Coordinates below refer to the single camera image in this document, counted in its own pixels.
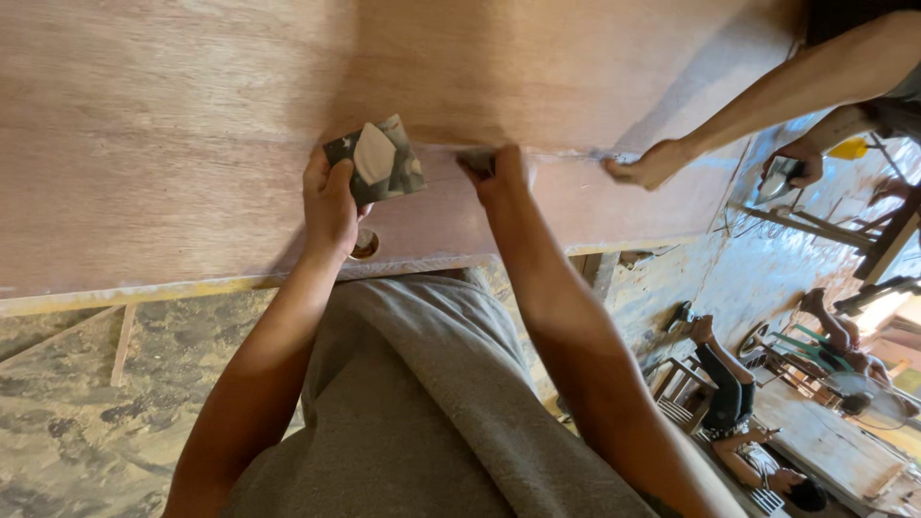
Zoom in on person's left hand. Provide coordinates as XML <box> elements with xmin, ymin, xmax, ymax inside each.
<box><xmin>302</xmin><ymin>147</ymin><xmax>375</xmax><ymax>264</ymax></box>

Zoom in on round electric fan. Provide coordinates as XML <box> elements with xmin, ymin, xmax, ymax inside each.
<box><xmin>819</xmin><ymin>370</ymin><xmax>910</xmax><ymax>432</ymax></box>

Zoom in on dark board with white putty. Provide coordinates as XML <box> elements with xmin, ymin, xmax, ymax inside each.
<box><xmin>322</xmin><ymin>114</ymin><xmax>427</xmax><ymax>207</ymax></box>

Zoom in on metal putty knife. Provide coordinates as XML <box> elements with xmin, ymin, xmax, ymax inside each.
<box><xmin>753</xmin><ymin>156</ymin><xmax>807</xmax><ymax>207</ymax></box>

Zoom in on wooden sawhorse frame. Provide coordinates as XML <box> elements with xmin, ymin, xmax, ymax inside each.
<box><xmin>734</xmin><ymin>188</ymin><xmax>921</xmax><ymax>286</ymax></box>

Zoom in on wooden support leg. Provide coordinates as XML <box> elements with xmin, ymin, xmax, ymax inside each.
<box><xmin>568</xmin><ymin>251</ymin><xmax>621</xmax><ymax>305</ymax></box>

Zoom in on thin wooden strip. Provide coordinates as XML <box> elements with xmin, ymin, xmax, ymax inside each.
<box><xmin>109</xmin><ymin>303</ymin><xmax>138</xmax><ymax>389</ymax></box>

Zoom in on wooden work table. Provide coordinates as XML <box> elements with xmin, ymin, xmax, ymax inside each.
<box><xmin>747</xmin><ymin>373</ymin><xmax>921</xmax><ymax>518</ymax></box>

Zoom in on black power tool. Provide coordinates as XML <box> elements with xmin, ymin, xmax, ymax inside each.
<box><xmin>661</xmin><ymin>300</ymin><xmax>696</xmax><ymax>334</ymax></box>

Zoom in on person's right hand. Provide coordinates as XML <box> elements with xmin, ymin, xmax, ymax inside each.
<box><xmin>458</xmin><ymin>144</ymin><xmax>535</xmax><ymax>212</ymax></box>

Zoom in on green plastic chair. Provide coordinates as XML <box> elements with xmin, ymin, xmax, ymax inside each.
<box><xmin>768</xmin><ymin>324</ymin><xmax>859</xmax><ymax>375</ymax></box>

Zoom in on person's grey shirt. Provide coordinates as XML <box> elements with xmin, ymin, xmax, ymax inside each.
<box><xmin>222</xmin><ymin>268</ymin><xmax>685</xmax><ymax>518</ymax></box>

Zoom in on small metal putty scraper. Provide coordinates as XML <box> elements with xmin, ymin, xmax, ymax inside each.
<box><xmin>456</xmin><ymin>148</ymin><xmax>499</xmax><ymax>178</ymax></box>

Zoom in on yellow plastic container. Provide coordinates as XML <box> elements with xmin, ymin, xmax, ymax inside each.
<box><xmin>826</xmin><ymin>137</ymin><xmax>871</xmax><ymax>161</ymax></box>

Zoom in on large brown plywood door panel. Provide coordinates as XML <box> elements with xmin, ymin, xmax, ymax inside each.
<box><xmin>0</xmin><ymin>0</ymin><xmax>807</xmax><ymax>318</ymax></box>

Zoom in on small wooden stool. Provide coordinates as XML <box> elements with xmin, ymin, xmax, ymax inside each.
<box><xmin>649</xmin><ymin>357</ymin><xmax>720</xmax><ymax>437</ymax></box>

